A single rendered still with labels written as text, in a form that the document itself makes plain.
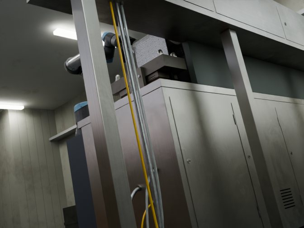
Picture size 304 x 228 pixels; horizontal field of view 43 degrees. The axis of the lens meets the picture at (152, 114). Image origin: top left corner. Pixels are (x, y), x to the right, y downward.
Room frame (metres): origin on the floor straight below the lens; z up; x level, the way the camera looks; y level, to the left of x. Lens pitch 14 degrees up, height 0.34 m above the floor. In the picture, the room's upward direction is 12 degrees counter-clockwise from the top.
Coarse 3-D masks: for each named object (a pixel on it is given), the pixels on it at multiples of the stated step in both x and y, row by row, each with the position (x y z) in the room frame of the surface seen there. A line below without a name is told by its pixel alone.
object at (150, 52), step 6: (156, 42) 1.94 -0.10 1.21; (162, 42) 1.91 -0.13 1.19; (144, 48) 2.00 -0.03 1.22; (150, 48) 1.97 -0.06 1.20; (156, 48) 1.95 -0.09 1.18; (162, 48) 1.92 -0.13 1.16; (138, 54) 2.04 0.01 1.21; (144, 54) 2.01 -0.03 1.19; (150, 54) 1.98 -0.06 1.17; (156, 54) 1.95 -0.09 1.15; (168, 54) 1.90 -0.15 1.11; (138, 60) 2.04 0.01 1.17; (144, 60) 2.01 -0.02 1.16; (150, 60) 1.99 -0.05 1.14; (138, 66) 2.05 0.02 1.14
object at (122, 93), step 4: (156, 72) 1.72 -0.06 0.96; (160, 72) 1.73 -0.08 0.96; (164, 72) 1.75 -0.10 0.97; (148, 76) 1.76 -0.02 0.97; (152, 76) 1.74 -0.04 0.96; (156, 76) 1.73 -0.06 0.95; (160, 76) 1.73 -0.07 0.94; (164, 76) 1.75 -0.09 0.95; (168, 76) 1.77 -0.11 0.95; (176, 76) 1.82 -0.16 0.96; (148, 80) 1.76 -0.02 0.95; (152, 80) 1.75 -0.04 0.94; (176, 80) 1.82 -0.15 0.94; (120, 92) 1.91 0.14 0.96; (124, 92) 1.88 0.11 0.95; (120, 96) 1.91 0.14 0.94; (124, 96) 1.89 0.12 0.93
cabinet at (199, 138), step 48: (144, 96) 1.70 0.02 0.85; (192, 96) 1.77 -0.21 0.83; (192, 144) 1.71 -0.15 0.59; (240, 144) 1.99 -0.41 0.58; (288, 144) 2.39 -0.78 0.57; (96, 192) 2.02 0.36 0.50; (144, 192) 1.78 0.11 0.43; (192, 192) 1.65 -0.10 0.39; (240, 192) 1.91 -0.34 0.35; (288, 192) 2.26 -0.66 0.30
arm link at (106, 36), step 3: (105, 33) 2.28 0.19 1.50; (108, 33) 2.27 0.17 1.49; (111, 33) 2.26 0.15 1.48; (102, 36) 2.29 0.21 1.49; (105, 36) 2.27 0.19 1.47; (108, 36) 2.25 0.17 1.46; (111, 36) 2.24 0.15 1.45; (102, 39) 2.30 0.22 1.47; (105, 39) 2.28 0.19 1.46; (108, 39) 2.26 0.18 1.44; (105, 42) 2.28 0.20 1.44; (108, 42) 2.27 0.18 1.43; (105, 45) 2.29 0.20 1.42; (108, 45) 2.28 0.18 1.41; (111, 45) 2.29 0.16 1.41
